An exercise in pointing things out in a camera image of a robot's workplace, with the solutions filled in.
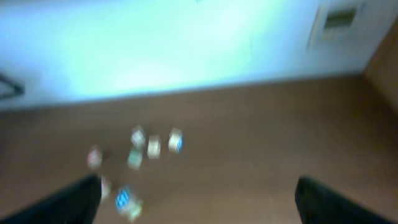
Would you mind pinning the green letter N block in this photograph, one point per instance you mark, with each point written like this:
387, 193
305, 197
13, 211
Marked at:
134, 159

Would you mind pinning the plain wooden block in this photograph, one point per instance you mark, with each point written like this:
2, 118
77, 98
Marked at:
175, 140

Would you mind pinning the red letter Y block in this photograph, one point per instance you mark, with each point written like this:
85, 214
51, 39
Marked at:
95, 157

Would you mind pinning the green letter V block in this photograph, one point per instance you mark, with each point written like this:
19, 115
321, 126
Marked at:
138, 137

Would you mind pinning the blue number 5 block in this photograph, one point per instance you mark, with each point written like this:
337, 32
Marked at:
123, 200

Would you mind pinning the red letter I block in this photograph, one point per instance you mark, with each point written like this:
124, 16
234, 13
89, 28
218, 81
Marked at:
105, 187

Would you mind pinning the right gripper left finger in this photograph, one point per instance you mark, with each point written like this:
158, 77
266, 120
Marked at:
77, 203

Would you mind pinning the letter K wooden block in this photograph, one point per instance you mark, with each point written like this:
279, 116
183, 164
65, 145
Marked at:
154, 145

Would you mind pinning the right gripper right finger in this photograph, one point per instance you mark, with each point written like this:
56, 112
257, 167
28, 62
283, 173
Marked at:
318, 204

